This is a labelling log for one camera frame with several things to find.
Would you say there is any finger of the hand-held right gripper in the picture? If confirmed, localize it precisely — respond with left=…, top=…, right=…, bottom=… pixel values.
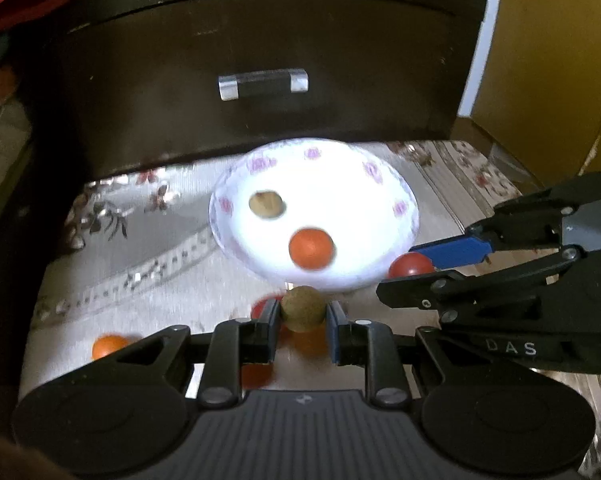
left=377, top=246, right=584, bottom=323
left=411, top=172, right=601, bottom=271

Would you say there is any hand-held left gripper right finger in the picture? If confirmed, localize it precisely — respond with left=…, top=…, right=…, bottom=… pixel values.
left=328, top=301, right=486, bottom=408

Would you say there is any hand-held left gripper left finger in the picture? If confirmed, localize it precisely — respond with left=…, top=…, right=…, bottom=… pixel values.
left=111, top=301, right=281, bottom=407

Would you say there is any red tomato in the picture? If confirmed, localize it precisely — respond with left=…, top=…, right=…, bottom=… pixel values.
left=250, top=296, right=284, bottom=321
left=288, top=227, right=336, bottom=271
left=388, top=252, right=436, bottom=281

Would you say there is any brown round fruit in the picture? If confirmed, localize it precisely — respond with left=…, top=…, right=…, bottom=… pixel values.
left=249, top=190, right=286, bottom=221
left=279, top=285, right=327, bottom=333

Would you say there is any white floral bowl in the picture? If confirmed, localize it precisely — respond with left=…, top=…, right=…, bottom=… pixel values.
left=209, top=137, right=421, bottom=293

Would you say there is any floral patterned cloth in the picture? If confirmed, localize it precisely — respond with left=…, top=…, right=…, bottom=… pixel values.
left=20, top=140, right=601, bottom=461

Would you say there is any orange tomato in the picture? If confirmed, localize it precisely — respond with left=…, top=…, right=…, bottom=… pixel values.
left=91, top=334, right=131, bottom=361

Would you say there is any yellow cardboard box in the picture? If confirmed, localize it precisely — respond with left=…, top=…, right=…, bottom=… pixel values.
left=473, top=0, right=601, bottom=186

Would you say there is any dark wooden drawer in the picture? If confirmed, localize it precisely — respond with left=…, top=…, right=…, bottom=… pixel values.
left=45, top=0, right=489, bottom=181

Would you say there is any metal drawer handle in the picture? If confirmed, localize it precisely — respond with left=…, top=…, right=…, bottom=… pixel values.
left=218, top=67, right=309, bottom=101

